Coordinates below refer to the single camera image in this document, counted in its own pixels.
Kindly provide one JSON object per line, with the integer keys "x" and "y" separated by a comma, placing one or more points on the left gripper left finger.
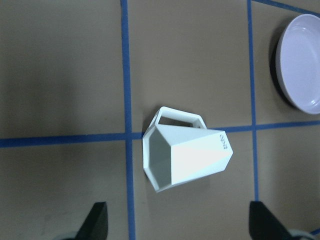
{"x": 95, "y": 226}

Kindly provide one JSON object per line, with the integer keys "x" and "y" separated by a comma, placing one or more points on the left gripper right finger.
{"x": 263, "y": 225}

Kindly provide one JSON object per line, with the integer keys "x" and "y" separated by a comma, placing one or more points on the white faceted cup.
{"x": 179, "y": 148}

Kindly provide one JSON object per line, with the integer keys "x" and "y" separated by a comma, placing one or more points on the lavender plate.
{"x": 297, "y": 63}

